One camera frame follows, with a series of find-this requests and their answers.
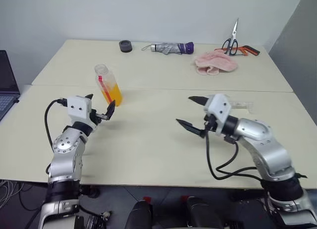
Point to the clear orange juice bottle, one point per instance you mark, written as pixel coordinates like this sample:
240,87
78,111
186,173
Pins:
111,92

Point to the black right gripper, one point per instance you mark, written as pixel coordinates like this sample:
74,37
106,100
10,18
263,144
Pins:
210,125

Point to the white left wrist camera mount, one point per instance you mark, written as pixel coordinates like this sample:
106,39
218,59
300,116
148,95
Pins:
78,107

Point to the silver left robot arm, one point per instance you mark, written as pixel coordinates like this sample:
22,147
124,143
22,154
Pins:
65,154

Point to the dark grey round cup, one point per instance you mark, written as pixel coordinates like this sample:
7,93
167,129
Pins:
125,46

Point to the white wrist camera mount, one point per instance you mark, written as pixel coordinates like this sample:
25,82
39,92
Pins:
219,110
78,107

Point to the dark laptop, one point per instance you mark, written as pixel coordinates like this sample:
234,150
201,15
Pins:
6,82

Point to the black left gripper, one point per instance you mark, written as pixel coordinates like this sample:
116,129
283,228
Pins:
99,115

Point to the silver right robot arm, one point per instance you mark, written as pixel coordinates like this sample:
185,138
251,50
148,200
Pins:
265,144

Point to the pink fluffy towel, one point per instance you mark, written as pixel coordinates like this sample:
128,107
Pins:
215,63

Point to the folded grey purple umbrella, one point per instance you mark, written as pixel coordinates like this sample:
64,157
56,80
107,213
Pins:
171,48

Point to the orange black hand saw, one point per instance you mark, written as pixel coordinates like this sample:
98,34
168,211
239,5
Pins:
251,50

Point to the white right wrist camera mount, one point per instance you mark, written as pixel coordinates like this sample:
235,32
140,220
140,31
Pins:
219,110

